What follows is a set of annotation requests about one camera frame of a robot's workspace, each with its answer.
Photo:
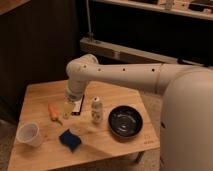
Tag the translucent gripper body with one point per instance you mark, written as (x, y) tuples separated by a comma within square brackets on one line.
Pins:
[(68, 109)]

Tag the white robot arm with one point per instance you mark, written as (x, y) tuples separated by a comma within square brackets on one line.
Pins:
[(186, 133)]

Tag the black ceramic bowl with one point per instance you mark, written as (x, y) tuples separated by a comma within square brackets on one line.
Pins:
[(125, 121)]

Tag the orange carrot toy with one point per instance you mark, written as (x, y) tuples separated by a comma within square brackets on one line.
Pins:
[(53, 114)]

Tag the small white bottle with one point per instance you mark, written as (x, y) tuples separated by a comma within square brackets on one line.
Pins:
[(97, 110)]

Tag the blue sponge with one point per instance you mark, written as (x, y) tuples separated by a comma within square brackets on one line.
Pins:
[(70, 140)]

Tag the wooden table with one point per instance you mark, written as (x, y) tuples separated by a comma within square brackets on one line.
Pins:
[(97, 142)]

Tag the metal shelf rail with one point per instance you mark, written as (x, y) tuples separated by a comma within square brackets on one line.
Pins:
[(127, 54)]

